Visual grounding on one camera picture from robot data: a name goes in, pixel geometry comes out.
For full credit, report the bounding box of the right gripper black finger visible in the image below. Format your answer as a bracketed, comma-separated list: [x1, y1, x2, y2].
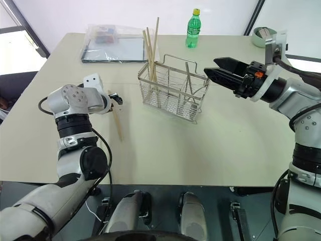
[203, 67, 246, 94]
[213, 57, 250, 75]

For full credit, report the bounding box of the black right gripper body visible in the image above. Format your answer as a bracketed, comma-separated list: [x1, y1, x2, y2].
[234, 60, 268, 100]

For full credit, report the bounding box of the wooden chopstick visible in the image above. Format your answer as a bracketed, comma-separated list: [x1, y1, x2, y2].
[142, 30, 161, 109]
[147, 17, 160, 102]
[107, 89, 123, 142]
[146, 27, 158, 83]

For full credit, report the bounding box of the pale green round container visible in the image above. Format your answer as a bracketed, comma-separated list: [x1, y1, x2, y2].
[251, 26, 277, 49]

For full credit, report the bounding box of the clear plastic bag with items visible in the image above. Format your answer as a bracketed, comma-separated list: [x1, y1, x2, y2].
[80, 24, 150, 64]

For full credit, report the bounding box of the green plastic bottle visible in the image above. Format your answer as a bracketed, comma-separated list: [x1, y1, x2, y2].
[185, 8, 203, 49]

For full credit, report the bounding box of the black chair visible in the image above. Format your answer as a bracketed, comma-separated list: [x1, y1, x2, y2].
[0, 71, 39, 124]

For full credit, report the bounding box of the silver robot leg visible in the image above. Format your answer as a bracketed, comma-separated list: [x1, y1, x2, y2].
[177, 191, 208, 241]
[103, 190, 152, 234]

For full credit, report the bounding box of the dark rounded robot torso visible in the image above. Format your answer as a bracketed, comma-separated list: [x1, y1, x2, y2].
[82, 230, 199, 241]

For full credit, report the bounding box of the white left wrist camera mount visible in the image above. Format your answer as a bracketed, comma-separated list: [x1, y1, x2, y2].
[83, 73, 112, 116]

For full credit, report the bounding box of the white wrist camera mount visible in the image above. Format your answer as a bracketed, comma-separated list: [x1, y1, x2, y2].
[250, 30, 288, 102]
[83, 73, 112, 116]

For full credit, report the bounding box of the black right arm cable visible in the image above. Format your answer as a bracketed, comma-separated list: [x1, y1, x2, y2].
[272, 56, 321, 78]

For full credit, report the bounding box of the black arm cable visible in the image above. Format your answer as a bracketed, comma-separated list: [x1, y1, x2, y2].
[272, 56, 321, 78]
[38, 96, 113, 201]

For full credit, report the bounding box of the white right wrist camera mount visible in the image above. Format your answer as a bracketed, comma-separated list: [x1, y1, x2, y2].
[250, 30, 288, 102]

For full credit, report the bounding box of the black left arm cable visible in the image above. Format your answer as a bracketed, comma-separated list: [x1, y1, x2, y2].
[38, 96, 113, 201]

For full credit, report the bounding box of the metal wire basket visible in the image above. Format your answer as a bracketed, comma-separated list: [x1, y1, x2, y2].
[137, 53, 212, 125]

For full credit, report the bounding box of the thin white wire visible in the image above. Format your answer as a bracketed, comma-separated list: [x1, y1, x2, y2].
[85, 199, 105, 223]

